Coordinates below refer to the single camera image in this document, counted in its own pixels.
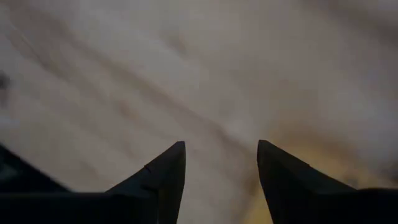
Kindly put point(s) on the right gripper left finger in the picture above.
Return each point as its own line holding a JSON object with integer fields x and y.
{"x": 168, "y": 180}

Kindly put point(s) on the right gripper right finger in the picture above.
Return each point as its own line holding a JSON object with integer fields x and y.
{"x": 286, "y": 180}

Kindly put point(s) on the yellow plastic bin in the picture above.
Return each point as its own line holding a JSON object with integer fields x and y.
{"x": 326, "y": 160}

